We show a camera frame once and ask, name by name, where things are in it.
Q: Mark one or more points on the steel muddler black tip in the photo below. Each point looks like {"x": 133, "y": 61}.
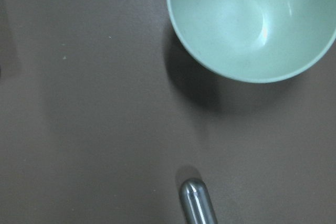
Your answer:
{"x": 196, "y": 202}

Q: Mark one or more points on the mint green bowl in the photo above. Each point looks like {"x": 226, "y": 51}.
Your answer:
{"x": 255, "y": 41}

